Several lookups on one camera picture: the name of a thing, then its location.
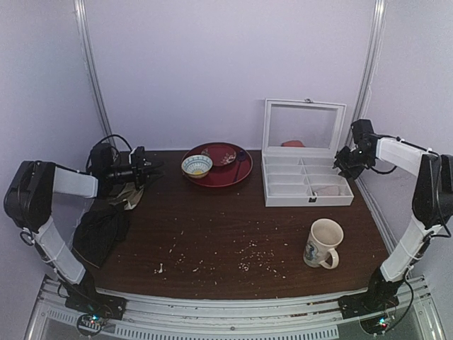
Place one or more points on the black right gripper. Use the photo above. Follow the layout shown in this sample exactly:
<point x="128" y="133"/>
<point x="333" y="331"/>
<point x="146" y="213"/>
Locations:
<point x="345" y="161"/>

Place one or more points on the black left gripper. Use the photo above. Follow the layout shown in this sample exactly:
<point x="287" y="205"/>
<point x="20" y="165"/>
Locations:
<point x="140" y="171"/>

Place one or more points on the pink and cream underwear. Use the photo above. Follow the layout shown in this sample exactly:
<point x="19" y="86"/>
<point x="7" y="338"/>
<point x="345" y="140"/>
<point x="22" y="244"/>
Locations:
<point x="332" y="190"/>

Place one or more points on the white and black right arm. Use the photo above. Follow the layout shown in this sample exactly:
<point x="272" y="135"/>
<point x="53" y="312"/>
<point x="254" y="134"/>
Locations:
<point x="431" y="204"/>

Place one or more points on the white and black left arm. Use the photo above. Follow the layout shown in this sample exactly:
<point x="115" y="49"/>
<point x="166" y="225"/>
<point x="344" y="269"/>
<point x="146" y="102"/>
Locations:
<point x="29" y="202"/>

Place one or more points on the beige crumpled cloth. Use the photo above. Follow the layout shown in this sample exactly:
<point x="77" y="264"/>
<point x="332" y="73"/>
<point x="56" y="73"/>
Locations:
<point x="129" y="196"/>

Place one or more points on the white compartment box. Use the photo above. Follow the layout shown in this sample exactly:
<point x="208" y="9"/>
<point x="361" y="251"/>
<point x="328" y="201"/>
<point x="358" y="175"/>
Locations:
<point x="290" y="173"/>

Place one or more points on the yellow and blue patterned bowl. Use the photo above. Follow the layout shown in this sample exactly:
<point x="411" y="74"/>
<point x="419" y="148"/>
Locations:
<point x="197" y="166"/>

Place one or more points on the red object behind box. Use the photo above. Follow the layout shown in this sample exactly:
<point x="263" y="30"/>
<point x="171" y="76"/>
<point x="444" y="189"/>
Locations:
<point x="292" y="143"/>

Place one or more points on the black striped garment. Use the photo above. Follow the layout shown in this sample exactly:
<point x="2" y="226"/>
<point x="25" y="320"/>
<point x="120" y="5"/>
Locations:
<point x="98" y="232"/>

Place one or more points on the beige mug with blue design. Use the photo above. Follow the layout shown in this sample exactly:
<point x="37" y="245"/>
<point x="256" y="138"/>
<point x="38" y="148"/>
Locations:
<point x="325" y="236"/>

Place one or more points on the red round lacquer tray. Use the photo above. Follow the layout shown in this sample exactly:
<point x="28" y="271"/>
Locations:
<point x="221" y="176"/>

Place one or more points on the small red floral dish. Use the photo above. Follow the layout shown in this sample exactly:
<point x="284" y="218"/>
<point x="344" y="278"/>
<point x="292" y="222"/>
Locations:
<point x="220" y="155"/>

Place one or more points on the purple spoon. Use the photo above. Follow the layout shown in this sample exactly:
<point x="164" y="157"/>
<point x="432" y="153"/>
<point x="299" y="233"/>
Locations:
<point x="241" y="157"/>

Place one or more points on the aluminium front rail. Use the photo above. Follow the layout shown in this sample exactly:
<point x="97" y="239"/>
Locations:
<point x="310" y="317"/>

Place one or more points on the right aluminium frame post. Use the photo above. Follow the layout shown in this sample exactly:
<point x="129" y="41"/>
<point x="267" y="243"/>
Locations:
<point x="371" y="59"/>

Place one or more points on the aluminium frame post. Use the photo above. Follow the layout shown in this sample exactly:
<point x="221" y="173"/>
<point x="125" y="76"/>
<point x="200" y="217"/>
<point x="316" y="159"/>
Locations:
<point x="90" y="65"/>
<point x="371" y="59"/>

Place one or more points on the left aluminium frame post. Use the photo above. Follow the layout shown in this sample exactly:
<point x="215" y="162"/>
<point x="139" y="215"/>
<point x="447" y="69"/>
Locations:
<point x="90" y="65"/>

